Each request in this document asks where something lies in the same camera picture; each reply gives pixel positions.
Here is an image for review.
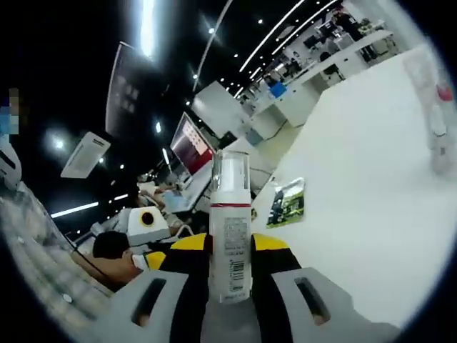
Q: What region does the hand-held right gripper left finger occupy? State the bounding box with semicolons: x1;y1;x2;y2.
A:
80;232;212;343

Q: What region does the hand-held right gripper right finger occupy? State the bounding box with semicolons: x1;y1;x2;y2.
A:
248;233;401;343

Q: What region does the green and black foil packet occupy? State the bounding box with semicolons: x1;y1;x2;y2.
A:
266;177;306;229

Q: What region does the tall white skincare tube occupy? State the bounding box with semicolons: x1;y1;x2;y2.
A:
402;53;443;119

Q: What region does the standing desk with black legs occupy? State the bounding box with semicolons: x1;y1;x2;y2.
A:
156;167;216;216

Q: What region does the red-screen computer monitor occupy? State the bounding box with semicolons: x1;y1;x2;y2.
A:
169;111;215;176

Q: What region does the white ceiling vent panel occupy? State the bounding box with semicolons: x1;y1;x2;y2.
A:
59;131;111;179

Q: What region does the large dark display panel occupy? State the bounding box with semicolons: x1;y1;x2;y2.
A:
106;41;169;139

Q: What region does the white chest-worn device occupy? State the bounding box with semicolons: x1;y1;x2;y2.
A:
0;141;23;187

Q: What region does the white office desk row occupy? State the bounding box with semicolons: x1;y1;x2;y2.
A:
249;30;397;128

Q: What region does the blue box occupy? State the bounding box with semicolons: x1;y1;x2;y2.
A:
269;84;288;101

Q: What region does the long ceiling light strip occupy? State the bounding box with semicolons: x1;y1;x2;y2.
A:
140;0;155;57

